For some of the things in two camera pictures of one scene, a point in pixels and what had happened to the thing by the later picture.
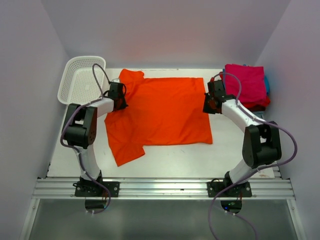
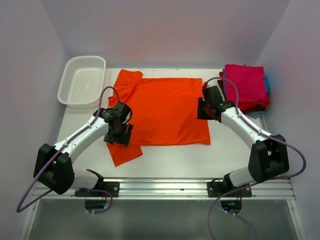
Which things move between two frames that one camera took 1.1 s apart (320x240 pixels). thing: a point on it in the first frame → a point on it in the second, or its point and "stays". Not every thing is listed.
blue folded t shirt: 267,84 stays
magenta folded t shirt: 252,80 stays
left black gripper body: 123,103 → 121,135
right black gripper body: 207,106 → 203,110
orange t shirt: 160,111 stays
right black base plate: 239,190 stays
